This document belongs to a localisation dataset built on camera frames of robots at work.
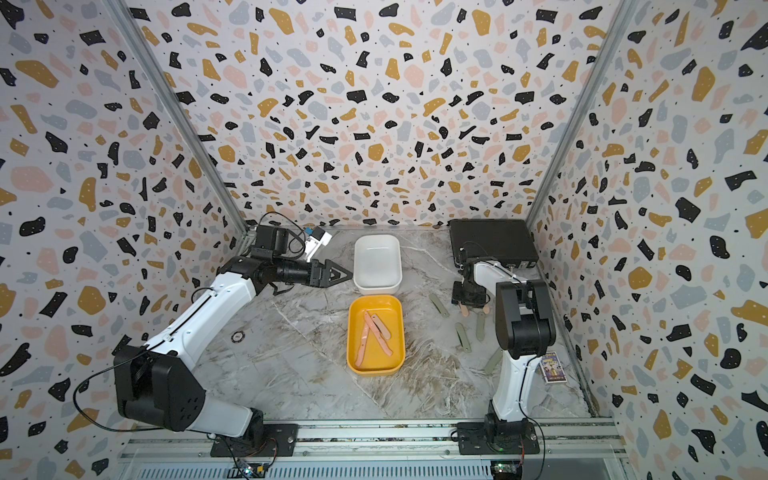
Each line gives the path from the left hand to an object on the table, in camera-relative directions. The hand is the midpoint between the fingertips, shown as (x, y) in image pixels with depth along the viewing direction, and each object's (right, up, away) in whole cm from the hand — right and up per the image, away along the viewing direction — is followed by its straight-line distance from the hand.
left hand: (345, 276), depth 76 cm
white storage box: (+5, +2, +31) cm, 31 cm away
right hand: (+35, -10, +25) cm, 44 cm away
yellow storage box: (+6, -26, +10) cm, 28 cm away
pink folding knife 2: (+42, -12, +22) cm, 49 cm away
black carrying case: (+56, +11, +42) cm, 70 cm away
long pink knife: (+7, -19, +16) cm, 26 cm away
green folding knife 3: (+42, -26, +13) cm, 51 cm away
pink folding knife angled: (+35, -13, +22) cm, 43 cm away
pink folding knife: (+8, -17, +17) cm, 26 cm away
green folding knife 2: (+33, -20, +17) cm, 42 cm away
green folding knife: (+26, -11, +24) cm, 38 cm away
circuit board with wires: (-21, -45, -5) cm, 50 cm away
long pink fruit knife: (+3, -20, +16) cm, 26 cm away
